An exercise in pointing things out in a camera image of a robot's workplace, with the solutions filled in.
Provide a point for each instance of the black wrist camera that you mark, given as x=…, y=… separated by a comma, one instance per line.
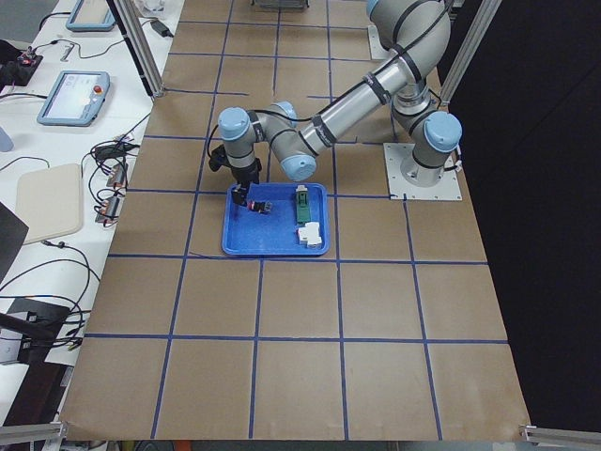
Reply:
x=218, y=159

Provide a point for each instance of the far teach pendant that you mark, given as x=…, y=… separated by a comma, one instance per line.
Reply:
x=90, y=16

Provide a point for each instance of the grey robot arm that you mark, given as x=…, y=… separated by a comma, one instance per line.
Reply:
x=415, y=35

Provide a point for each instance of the green terminal block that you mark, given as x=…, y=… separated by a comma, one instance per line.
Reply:
x=303, y=213

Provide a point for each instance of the red emergency stop button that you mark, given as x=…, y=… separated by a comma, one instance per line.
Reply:
x=261, y=207

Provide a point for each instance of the beige pad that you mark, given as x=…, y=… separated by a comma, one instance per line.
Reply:
x=50, y=202

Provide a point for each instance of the black power adapter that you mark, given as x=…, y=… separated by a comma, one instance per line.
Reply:
x=161, y=29

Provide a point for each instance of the aluminium frame post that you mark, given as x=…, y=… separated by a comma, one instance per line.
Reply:
x=132, y=32

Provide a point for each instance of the blue plastic tray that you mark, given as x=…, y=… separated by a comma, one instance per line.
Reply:
x=247, y=233

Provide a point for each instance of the white circuit breaker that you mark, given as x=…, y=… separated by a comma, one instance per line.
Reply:
x=309, y=235

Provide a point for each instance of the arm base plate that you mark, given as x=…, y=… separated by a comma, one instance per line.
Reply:
x=377, y=51
x=407, y=180

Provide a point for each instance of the teach pendant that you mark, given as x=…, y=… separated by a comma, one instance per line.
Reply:
x=75, y=99
x=90, y=16

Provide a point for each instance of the near teach pendant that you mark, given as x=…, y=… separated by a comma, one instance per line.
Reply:
x=75, y=99

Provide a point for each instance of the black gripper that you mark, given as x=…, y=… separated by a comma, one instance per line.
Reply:
x=246, y=174

